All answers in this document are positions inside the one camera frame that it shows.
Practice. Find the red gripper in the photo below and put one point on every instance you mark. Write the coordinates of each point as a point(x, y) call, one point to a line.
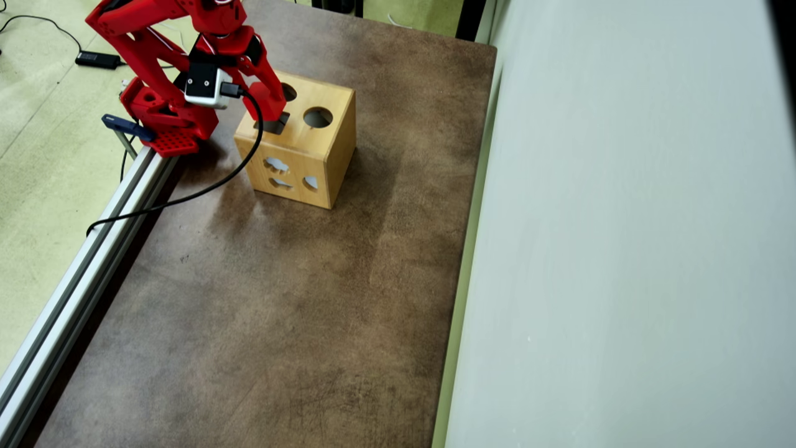
point(260, 76)

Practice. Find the red robot base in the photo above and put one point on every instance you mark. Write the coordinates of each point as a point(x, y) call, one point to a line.
point(174, 142)

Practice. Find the wooden shape sorter box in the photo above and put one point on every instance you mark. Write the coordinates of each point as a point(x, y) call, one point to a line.
point(323, 143)

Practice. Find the black furniture foot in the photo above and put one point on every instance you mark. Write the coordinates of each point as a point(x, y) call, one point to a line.
point(339, 6)

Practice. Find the blue bar clamp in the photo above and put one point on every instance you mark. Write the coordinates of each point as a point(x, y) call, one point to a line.
point(124, 124)

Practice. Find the black power adapter brick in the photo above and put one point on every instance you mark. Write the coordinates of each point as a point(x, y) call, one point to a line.
point(96, 60)

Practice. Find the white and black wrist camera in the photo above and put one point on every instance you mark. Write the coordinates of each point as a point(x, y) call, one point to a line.
point(202, 84)

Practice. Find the black vertical post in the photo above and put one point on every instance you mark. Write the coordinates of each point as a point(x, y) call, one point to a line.
point(471, 18)

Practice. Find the aluminium profile rail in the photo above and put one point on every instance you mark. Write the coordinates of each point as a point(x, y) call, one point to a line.
point(71, 298)

